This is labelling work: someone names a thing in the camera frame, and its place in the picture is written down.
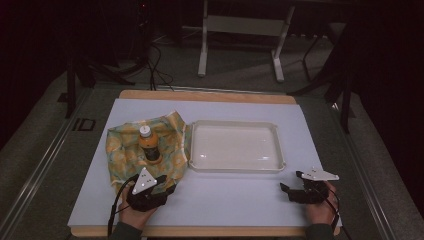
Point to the person's left hand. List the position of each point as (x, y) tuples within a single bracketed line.
[(136, 216)]

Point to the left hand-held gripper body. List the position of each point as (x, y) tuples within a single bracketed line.
[(144, 186)]

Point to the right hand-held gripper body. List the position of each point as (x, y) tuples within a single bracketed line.
[(313, 190)]

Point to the yellow green patterned cloth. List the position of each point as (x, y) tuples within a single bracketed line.
[(123, 156)]

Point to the black metal stand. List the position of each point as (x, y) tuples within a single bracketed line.
[(71, 86), (345, 83)]

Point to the white plastic tray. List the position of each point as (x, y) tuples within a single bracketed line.
[(235, 146)]

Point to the orange juice bottle white cap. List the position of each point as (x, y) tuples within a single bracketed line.
[(150, 148)]

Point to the aluminium floor rail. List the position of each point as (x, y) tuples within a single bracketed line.
[(363, 173), (40, 170)]

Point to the white table mat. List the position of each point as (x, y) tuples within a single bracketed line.
[(233, 196)]

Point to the person's right hand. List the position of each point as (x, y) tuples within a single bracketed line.
[(320, 211)]

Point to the white metal stand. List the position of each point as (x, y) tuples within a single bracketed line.
[(246, 25)]

